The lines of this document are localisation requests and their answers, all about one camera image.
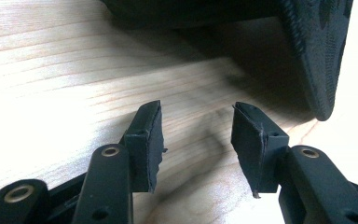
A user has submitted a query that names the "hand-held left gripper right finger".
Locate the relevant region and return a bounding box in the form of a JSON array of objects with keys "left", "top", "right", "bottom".
[{"left": 230, "top": 101, "right": 290, "bottom": 199}]

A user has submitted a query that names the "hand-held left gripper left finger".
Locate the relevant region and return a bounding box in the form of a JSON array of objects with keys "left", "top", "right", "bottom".
[{"left": 119, "top": 100, "right": 168, "bottom": 194}]

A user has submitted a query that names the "black fabric bag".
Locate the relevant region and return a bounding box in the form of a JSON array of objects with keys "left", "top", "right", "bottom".
[{"left": 101, "top": 0, "right": 354, "bottom": 122}]

